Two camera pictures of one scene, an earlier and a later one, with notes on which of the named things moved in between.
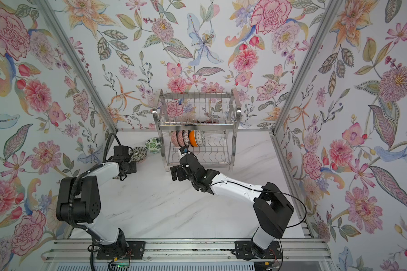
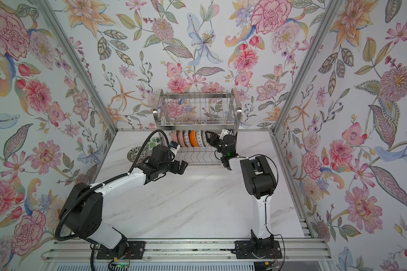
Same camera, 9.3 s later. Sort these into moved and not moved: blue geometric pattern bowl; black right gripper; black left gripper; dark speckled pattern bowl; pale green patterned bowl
Moved: black left gripper; black right gripper
Not moved: pale green patterned bowl; dark speckled pattern bowl; blue geometric pattern bowl
